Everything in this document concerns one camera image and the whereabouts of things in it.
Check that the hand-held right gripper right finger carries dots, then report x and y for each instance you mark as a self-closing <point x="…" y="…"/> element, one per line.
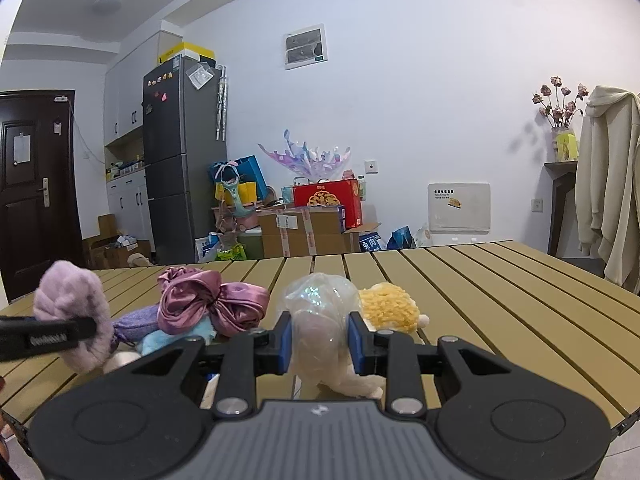
<point x="356" y="340"/>

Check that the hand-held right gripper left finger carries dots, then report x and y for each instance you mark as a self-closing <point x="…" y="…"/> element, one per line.
<point x="286" y="342"/>

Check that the clear bag with cream plush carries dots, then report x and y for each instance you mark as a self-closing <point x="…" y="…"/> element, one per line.
<point x="320" y="330"/>

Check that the pink fluffy scrunchie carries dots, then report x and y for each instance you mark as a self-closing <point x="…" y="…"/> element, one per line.
<point x="70" y="290"/>

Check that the purple burlap pouch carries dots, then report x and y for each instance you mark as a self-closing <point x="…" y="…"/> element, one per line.
<point x="137" y="322"/>

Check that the blue plush toy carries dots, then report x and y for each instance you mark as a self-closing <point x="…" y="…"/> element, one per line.
<point x="160" y="340"/>

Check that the yellow plush toy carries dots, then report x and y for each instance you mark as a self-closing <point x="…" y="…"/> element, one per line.
<point x="390" y="305"/>

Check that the dark wooden door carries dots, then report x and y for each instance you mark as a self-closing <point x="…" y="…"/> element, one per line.
<point x="30" y="240"/>

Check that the large cardboard box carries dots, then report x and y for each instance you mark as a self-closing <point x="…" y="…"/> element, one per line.
<point x="330" y="246"/>

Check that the blue printed box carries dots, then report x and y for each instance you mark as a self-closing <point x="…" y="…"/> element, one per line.
<point x="371" y="243"/>

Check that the mauve satin scrunchie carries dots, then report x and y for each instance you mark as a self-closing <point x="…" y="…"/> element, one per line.
<point x="200" y="295"/>

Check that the green storage box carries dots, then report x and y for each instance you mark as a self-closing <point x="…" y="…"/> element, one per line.
<point x="249" y="245"/>

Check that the green snack bag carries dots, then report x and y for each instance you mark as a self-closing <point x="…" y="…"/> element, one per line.
<point x="232" y="252"/>

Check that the blue plastic bag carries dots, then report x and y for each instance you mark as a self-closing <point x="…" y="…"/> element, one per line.
<point x="402" y="238"/>

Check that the open cardboard box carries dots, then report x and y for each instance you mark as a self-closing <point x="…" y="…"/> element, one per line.
<point x="125" y="255"/>

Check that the tan plush toy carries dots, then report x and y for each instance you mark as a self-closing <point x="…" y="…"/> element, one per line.
<point x="139" y="260"/>

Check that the taped cardboard box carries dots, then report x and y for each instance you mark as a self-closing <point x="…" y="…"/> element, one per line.
<point x="280" y="221"/>

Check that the small cardboard box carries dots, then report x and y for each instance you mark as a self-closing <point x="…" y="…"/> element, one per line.
<point x="107" y="224"/>

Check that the red gift box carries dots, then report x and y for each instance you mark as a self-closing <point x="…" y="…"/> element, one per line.
<point x="325" y="205"/>

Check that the tan folding table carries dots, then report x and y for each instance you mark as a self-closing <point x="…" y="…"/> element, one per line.
<point x="500" y="300"/>

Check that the white lower cabinet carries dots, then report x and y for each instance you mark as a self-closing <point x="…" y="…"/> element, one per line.
<point x="130" y="210"/>

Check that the white cabinet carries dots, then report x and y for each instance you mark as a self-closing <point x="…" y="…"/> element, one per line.
<point x="130" y="210"/>
<point x="130" y="95"/>

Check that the yellow gift bag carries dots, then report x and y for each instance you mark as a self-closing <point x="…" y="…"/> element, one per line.
<point x="247" y="192"/>

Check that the blue gift bag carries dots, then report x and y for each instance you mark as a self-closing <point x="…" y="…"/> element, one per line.
<point x="252" y="175"/>

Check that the row of counter bottles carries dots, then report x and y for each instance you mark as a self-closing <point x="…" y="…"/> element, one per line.
<point x="125" y="167"/>

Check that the white paper note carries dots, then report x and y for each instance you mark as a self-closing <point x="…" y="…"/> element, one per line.
<point x="21" y="147"/>

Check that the grey refrigerator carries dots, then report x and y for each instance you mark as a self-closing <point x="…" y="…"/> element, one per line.
<point x="180" y="160"/>

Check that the dark wooden console table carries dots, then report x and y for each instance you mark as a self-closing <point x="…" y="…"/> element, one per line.
<point x="560" y="200"/>

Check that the white upper cabinet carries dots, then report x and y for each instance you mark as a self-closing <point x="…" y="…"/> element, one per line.
<point x="130" y="95"/>

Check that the yellow vase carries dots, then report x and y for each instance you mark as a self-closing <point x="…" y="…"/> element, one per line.
<point x="565" y="146"/>

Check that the cream jacket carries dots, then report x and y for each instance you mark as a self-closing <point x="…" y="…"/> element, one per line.
<point x="610" y="185"/>

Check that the yellow black box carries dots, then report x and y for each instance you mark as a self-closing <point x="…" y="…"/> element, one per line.
<point x="190" y="52"/>

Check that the dried flower bouquet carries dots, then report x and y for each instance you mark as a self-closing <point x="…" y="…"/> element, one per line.
<point x="560" y="102"/>

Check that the round ceiling lamp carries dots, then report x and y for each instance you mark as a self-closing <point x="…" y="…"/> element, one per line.
<point x="106" y="3"/>

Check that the white wall socket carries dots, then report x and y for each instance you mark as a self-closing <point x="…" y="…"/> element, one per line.
<point x="536" y="205"/>
<point x="371" y="166"/>

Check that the white wall fuse panel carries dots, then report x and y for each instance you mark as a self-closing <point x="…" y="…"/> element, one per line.
<point x="305" y="46"/>

